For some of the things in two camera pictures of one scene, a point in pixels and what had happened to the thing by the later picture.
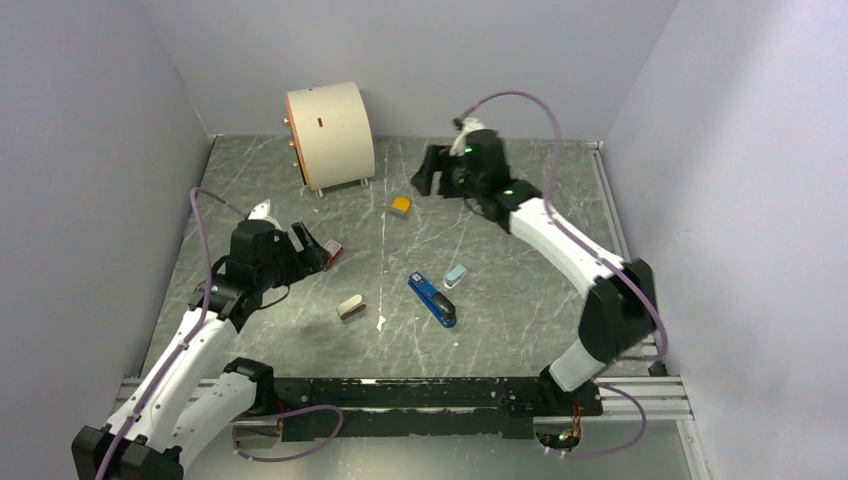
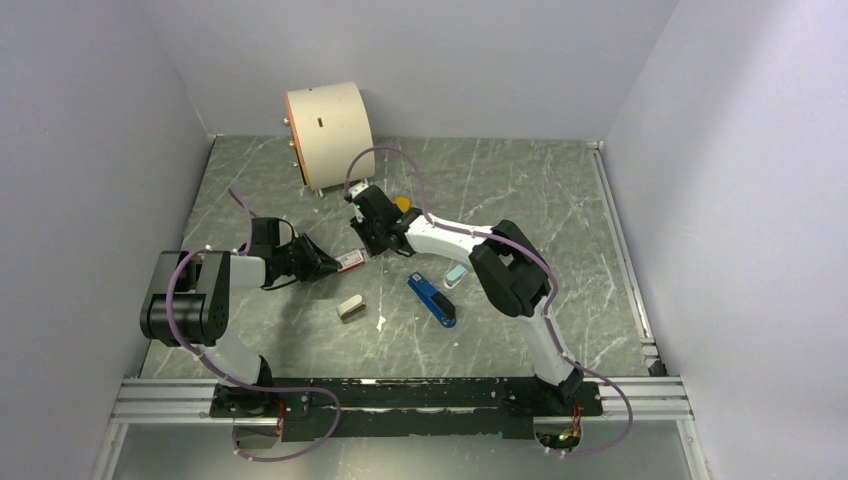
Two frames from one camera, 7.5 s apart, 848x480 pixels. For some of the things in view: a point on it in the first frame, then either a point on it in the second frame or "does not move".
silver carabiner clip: x=455 y=276 does not move
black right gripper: x=438 y=161 -> x=358 y=223
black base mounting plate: x=311 y=409 does not move
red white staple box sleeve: x=335 y=250 -> x=350 y=261
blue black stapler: x=436 y=303 does not move
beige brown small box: x=351 y=307 does not move
